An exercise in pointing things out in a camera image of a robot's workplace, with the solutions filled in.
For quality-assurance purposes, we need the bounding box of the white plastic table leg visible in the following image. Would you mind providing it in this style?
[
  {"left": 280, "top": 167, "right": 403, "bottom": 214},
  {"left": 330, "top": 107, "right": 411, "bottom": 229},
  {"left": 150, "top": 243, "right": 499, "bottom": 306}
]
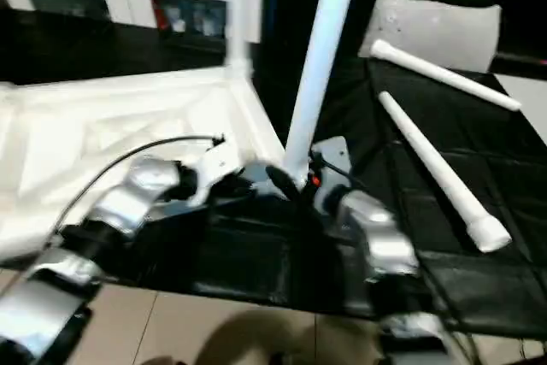
[
  {"left": 226, "top": 0, "right": 254, "bottom": 82},
  {"left": 378, "top": 91, "right": 512, "bottom": 254},
  {"left": 369, "top": 38, "right": 522, "bottom": 114},
  {"left": 280, "top": 0, "right": 364, "bottom": 183}
]

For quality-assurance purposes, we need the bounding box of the white plastic table top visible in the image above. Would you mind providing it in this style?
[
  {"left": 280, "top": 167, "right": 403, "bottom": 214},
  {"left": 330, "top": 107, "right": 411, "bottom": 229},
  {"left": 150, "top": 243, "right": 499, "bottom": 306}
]
[{"left": 0, "top": 66, "right": 293, "bottom": 263}]

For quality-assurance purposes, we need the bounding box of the black work mat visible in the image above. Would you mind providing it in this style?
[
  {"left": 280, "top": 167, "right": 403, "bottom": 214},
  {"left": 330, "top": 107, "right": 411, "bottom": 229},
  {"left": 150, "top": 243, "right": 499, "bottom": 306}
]
[{"left": 0, "top": 6, "right": 547, "bottom": 336}]

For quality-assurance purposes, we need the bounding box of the white plastic bag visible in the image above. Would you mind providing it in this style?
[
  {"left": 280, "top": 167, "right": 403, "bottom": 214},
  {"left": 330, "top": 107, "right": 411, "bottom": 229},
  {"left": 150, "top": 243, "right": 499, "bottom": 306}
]
[{"left": 359, "top": 0, "right": 503, "bottom": 74}]

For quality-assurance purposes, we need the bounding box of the flat white board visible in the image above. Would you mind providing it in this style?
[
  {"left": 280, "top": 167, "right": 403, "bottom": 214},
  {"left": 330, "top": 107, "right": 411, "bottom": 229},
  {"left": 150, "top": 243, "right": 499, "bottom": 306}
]
[{"left": 496, "top": 74, "right": 547, "bottom": 149}]

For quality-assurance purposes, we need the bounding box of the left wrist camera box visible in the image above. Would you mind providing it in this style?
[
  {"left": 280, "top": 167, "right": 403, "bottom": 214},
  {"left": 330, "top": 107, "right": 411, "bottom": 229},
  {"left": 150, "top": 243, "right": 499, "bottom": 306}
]
[{"left": 183, "top": 138, "right": 245, "bottom": 209}]

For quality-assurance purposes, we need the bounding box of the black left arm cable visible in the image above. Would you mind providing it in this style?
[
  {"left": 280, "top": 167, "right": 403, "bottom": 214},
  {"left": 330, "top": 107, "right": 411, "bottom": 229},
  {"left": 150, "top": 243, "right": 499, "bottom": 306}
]
[{"left": 53, "top": 134, "right": 226, "bottom": 239}]

